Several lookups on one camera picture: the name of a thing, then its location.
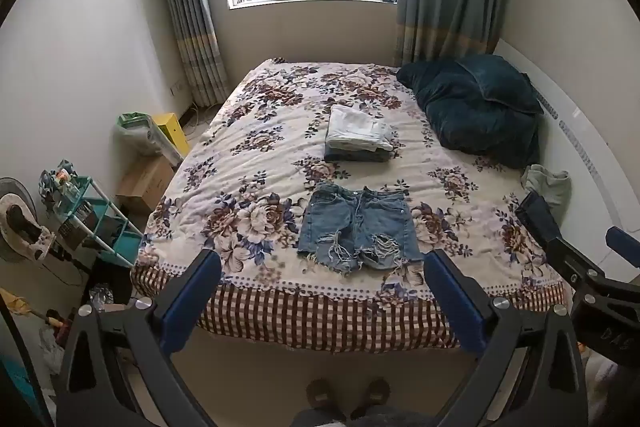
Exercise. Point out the standing fan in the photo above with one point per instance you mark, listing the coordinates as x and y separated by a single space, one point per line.
22 222

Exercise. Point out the teal shelf cart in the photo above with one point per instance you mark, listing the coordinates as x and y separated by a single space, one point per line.
100 217

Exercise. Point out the brown slipper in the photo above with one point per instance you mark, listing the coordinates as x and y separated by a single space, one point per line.
377 392
320 393

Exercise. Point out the folded dark jeans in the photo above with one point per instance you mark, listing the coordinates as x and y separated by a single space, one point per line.
357 155

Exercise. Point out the frayed denim shorts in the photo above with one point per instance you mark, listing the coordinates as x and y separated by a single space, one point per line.
357 222

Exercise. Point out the cardboard box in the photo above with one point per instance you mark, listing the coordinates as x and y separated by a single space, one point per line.
147 184

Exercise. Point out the wall socket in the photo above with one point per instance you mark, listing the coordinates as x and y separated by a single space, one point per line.
176 87

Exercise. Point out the yellow box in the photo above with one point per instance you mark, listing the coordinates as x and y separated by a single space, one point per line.
172 132

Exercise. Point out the grey-green cloth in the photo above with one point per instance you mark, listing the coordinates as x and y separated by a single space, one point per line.
550 187

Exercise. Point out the dark teal pillows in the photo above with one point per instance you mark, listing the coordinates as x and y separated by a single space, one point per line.
465 122

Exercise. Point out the floral bedspread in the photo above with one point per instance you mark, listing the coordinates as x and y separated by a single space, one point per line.
250 187

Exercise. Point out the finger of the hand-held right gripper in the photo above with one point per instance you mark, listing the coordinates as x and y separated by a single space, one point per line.
622 247
540 214

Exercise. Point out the crumpled clear plastic wrap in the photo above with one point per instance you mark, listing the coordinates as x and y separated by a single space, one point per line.
102 294

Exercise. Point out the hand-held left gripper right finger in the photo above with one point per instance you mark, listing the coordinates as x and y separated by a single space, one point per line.
457 307

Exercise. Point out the dark teal pillow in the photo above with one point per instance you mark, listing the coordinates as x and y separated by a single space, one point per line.
500 82

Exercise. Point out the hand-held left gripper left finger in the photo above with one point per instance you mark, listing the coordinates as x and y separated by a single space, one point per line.
192 302

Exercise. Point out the white folded pants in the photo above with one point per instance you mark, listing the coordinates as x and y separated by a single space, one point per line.
355 124

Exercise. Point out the yellow broom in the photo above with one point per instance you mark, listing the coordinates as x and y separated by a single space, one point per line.
22 307

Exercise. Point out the white headboard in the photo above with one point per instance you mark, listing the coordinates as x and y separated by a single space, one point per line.
585 122

